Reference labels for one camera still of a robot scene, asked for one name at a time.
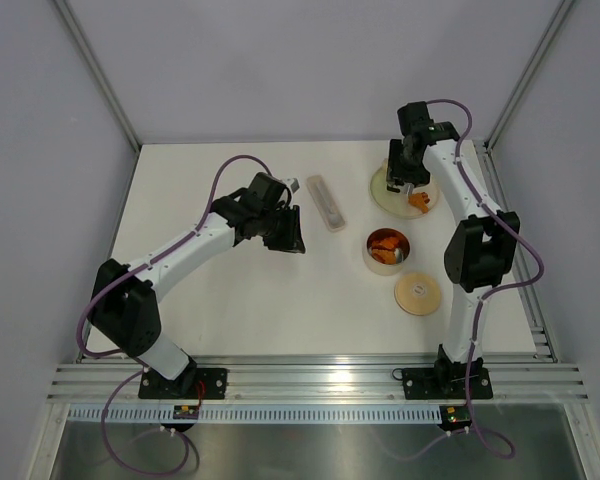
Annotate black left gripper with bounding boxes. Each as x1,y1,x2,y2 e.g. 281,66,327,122
258,203,305,253

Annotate steel lunch box bowl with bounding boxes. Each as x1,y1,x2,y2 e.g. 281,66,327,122
362,228,411,276

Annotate orange fried chicken piece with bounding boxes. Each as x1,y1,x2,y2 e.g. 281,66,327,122
371,249,397,265

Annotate beige round lid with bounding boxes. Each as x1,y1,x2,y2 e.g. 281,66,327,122
394,272,442,316

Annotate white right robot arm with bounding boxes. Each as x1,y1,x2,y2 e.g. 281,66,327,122
386,101,520,400

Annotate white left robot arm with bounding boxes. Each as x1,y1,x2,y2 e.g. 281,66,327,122
86,172,305,398

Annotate orange fried nugget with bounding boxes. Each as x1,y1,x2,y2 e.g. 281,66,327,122
408,192,430,212

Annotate pale green plate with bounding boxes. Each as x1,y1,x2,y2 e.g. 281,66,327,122
369,160,440,219

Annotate beige cutlery case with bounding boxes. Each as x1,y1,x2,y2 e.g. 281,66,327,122
306,175,346,232

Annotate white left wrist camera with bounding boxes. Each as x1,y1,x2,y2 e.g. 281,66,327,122
282,178,300,193

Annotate aluminium rail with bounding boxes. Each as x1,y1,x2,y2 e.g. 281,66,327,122
46,355,589,404

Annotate white slotted cable duct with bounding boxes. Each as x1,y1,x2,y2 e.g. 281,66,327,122
68,403,442,425

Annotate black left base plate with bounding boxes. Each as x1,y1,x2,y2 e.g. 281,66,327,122
138,367,228,400

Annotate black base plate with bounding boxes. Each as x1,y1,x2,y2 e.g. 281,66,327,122
138,367,228,400
391,367,494,400

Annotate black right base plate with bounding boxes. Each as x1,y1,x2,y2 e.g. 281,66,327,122
391,367,494,400

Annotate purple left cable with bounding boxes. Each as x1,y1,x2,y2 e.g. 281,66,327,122
74,153,276,476

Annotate purple cable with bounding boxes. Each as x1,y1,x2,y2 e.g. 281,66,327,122
374,97,547,461
74,153,276,476

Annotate right aluminium frame post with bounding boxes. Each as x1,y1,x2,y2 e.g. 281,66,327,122
484,0,579,153

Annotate aluminium frame post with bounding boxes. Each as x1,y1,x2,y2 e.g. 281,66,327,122
49,0,142,156
484,0,579,153

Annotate left aluminium frame post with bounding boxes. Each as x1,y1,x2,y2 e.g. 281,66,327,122
49,0,142,156

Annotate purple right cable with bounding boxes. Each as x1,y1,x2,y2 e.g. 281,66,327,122
374,97,547,461

